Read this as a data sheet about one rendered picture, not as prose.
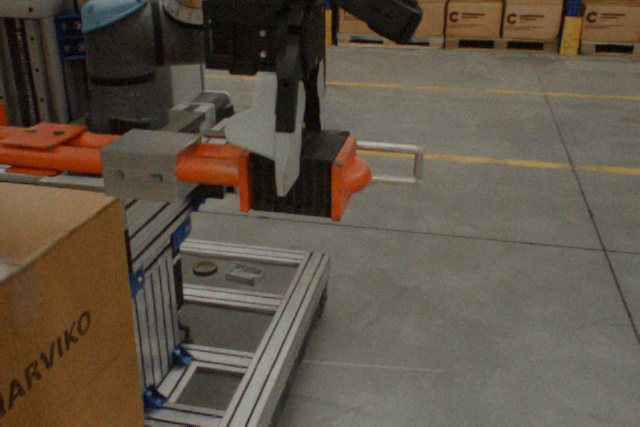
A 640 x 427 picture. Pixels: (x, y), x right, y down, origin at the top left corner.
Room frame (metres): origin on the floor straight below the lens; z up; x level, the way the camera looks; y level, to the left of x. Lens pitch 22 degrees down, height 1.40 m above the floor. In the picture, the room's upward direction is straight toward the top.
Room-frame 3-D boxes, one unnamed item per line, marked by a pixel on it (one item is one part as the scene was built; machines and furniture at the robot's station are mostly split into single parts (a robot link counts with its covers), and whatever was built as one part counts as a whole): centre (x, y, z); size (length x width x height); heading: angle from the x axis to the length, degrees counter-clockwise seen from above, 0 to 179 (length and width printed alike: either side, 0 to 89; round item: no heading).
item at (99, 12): (1.20, 0.35, 1.20); 0.13 x 0.12 x 0.14; 106
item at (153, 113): (1.20, 0.35, 1.09); 0.15 x 0.15 x 0.10
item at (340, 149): (0.52, 0.01, 1.20); 0.08 x 0.07 x 0.05; 78
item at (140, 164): (0.55, 0.14, 1.19); 0.07 x 0.07 x 0.04; 78
